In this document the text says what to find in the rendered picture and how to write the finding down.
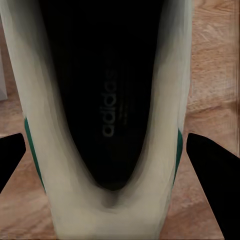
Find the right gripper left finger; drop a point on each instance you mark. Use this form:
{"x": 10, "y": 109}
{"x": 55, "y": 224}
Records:
{"x": 12, "y": 149}

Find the gym shoe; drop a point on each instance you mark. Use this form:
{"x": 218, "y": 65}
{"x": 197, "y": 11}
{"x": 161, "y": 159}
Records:
{"x": 103, "y": 86}

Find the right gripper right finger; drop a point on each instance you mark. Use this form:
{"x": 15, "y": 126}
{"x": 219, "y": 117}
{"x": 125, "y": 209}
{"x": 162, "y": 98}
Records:
{"x": 218, "y": 171}

